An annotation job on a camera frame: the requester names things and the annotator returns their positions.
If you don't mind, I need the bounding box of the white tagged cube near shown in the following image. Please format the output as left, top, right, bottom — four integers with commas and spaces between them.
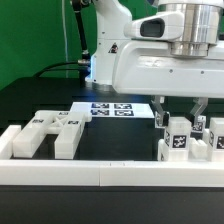
155, 114, 165, 129

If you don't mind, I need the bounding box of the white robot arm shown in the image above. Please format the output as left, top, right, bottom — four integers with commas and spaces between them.
86, 0, 224, 126

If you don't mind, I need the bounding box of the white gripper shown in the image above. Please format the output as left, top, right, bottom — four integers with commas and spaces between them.
112, 11, 224, 127

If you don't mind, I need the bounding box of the white marker base sheet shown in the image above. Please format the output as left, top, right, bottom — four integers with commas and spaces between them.
70, 102, 154, 118

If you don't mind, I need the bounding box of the white chair seat part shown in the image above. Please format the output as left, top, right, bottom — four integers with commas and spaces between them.
157, 136, 224, 163

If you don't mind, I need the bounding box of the thin white cable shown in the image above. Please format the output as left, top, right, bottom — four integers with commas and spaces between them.
61, 0, 70, 78

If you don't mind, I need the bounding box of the white U-shaped fence wall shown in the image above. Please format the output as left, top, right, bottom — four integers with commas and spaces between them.
0, 125, 224, 187

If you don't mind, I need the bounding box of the white tagged cube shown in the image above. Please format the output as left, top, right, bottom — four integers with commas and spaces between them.
192, 116, 206, 133
155, 114, 165, 129

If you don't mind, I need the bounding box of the black cable post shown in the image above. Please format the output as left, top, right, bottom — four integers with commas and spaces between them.
70, 0, 91, 87

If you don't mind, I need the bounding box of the black thick cable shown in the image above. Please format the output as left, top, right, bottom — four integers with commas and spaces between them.
32, 60, 91, 78

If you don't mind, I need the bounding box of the white tagged cube far right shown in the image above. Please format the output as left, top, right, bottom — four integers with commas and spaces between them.
192, 116, 206, 133

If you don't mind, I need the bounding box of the white chair back frame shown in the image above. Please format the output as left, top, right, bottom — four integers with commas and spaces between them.
13, 110, 92, 160

